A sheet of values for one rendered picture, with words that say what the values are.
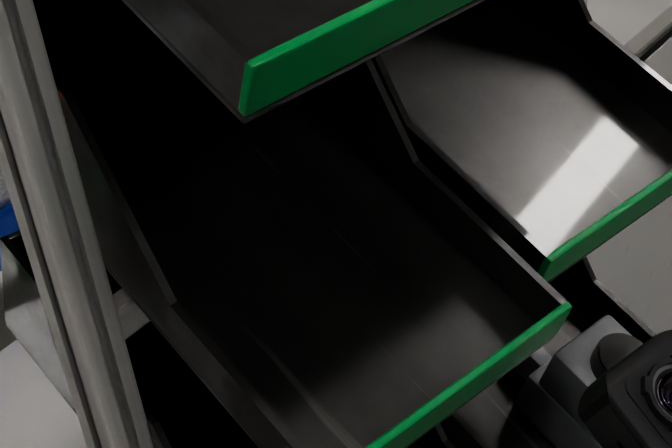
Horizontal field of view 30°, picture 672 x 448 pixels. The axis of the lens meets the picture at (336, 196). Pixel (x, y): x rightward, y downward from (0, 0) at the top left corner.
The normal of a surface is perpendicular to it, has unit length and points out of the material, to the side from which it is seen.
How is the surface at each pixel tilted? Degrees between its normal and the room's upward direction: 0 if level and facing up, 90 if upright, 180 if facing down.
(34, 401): 0
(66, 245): 90
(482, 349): 25
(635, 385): 36
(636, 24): 0
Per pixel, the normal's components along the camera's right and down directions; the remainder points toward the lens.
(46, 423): -0.12, -0.84
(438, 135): 0.17, -0.62
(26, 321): -0.74, 0.43
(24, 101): 0.78, 0.25
